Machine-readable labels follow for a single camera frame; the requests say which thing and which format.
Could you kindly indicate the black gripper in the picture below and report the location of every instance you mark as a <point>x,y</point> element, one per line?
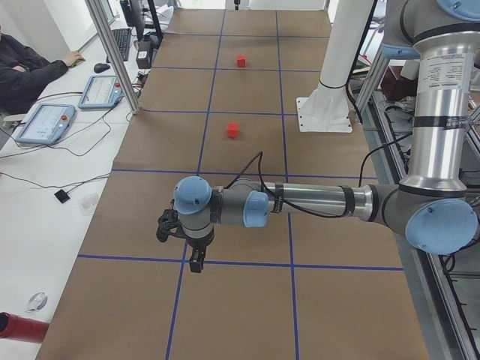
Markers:
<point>197,247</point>

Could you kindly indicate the red cube block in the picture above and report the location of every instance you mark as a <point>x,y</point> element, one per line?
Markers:
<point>241,61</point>
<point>232,130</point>

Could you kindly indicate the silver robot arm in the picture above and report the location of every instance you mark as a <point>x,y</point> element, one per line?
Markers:
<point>428,206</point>

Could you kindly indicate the small black square device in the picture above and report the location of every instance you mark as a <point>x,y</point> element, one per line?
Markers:
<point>62,196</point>

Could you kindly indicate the brown paper table mat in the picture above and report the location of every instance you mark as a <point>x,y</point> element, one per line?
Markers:
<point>223,89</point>

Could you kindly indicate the clear tape roll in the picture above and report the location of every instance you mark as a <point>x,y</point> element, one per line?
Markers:
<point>36,302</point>

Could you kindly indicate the far teach pendant tablet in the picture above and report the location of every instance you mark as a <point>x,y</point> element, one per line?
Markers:
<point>101,92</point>

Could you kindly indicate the teach pendant tablet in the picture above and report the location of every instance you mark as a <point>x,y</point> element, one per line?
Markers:
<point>101,92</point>
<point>47,124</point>

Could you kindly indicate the red cylinder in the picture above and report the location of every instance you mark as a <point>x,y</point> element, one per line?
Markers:
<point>17,328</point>

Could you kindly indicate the near teach pendant tablet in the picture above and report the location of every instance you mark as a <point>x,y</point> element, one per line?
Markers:
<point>47,124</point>

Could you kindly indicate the black box with label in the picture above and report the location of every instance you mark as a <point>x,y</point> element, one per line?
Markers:
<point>144,54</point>

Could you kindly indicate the black computer mouse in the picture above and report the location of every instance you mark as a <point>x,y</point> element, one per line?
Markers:
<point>101,67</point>

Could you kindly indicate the black keyboard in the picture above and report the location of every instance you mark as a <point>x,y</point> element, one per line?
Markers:
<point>122,37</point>

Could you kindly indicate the person in black jacket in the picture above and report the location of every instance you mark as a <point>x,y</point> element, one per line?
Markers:
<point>25,74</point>

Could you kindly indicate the computer monitor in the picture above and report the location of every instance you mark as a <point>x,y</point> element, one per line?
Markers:
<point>133,11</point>

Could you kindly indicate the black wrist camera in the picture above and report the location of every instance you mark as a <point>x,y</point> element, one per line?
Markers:
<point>169,225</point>

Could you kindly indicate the white camera stand column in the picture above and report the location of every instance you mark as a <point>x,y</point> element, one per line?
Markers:
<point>326,110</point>

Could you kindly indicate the aluminium frame post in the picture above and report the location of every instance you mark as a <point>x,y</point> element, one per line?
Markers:
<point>100,21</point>

